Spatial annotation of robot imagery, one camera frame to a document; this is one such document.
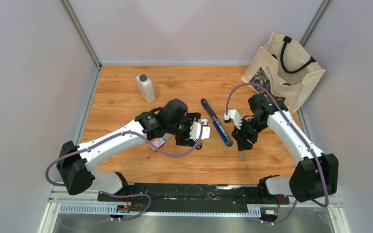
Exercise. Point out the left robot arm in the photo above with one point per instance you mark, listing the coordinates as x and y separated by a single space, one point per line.
77 163

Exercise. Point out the red white staple box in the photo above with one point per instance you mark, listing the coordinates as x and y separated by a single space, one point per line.
158 142

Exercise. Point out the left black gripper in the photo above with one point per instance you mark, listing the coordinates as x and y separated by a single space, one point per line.
189 118

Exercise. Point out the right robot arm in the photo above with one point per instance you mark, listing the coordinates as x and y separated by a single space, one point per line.
316 173

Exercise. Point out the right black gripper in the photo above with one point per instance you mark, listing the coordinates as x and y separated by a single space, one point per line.
242 138

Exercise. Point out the white plastic bottle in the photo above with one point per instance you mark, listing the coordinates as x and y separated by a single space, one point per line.
146 88

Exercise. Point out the grey staple strip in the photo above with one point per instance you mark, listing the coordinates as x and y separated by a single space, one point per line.
241 156

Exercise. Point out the black stapler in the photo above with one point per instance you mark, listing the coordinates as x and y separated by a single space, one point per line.
199 146

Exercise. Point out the beige canvas tote bag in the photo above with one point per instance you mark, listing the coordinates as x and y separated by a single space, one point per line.
286 70

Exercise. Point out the blue stapler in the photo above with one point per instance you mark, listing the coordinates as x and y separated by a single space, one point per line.
217 124

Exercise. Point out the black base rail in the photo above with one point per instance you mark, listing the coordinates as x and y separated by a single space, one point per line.
193 198

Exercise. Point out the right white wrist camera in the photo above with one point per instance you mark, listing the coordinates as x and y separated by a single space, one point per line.
234 117

